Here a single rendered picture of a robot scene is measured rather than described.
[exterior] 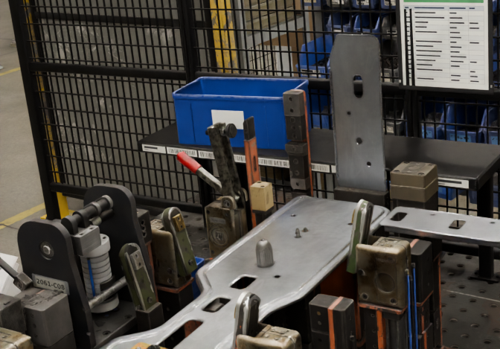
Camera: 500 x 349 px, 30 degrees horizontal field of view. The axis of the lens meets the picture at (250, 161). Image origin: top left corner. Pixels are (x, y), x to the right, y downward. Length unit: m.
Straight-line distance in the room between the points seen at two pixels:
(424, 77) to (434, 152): 0.18
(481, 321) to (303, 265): 0.55
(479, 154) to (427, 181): 0.22
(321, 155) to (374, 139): 0.22
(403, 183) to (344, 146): 0.16
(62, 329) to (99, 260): 0.16
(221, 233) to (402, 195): 0.39
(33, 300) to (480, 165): 1.00
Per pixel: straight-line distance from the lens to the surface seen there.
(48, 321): 1.52
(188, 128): 2.32
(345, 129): 2.00
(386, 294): 1.68
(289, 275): 1.67
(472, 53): 2.15
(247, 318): 1.39
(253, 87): 2.38
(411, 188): 1.94
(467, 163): 2.07
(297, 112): 2.07
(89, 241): 1.55
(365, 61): 1.93
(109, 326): 1.66
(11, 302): 1.51
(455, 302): 2.19
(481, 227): 1.83
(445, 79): 2.19
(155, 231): 1.74
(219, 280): 1.68
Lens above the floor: 1.74
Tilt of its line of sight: 19 degrees down
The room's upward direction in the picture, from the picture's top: 6 degrees counter-clockwise
